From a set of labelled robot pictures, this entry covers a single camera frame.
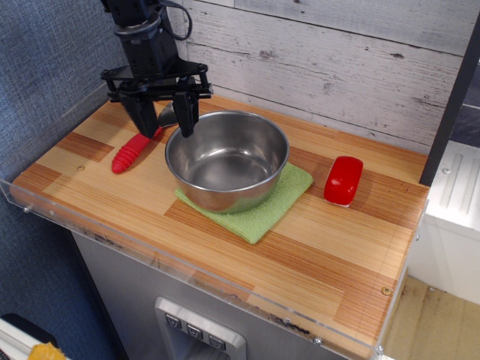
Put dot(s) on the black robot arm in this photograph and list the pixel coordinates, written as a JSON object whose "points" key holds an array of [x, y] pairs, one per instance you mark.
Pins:
{"points": [[144, 17]]}

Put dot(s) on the red plastic toy block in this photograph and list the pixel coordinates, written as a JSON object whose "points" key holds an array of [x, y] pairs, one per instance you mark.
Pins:
{"points": [[343, 180]]}

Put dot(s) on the green cloth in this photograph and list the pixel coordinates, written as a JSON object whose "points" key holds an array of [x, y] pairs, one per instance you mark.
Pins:
{"points": [[253, 224]]}

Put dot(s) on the stainless steel pot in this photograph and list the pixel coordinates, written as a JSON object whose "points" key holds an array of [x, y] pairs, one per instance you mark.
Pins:
{"points": [[231, 163]]}

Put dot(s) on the yellow object at corner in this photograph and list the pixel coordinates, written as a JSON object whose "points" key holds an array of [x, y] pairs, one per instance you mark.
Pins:
{"points": [[46, 351]]}

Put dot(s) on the silver dispenser button panel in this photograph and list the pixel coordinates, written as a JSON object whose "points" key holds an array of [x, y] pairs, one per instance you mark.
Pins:
{"points": [[189, 335]]}

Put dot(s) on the dark grey right post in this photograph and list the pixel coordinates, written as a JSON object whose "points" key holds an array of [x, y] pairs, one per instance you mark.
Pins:
{"points": [[453, 107]]}

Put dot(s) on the silver toy fridge cabinet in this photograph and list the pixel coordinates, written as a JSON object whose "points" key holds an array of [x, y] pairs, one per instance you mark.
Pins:
{"points": [[230, 300]]}

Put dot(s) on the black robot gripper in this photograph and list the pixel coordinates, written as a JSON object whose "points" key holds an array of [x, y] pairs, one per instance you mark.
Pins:
{"points": [[156, 72]]}

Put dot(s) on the white grooved side counter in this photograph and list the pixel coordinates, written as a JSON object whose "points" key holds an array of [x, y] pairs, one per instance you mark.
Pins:
{"points": [[445, 253]]}

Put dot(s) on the red handled metal spoon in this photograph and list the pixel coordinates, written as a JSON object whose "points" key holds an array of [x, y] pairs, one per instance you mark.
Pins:
{"points": [[128, 153]]}

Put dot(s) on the clear acrylic table guard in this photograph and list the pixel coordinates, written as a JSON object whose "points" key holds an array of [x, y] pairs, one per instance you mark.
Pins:
{"points": [[72, 184]]}

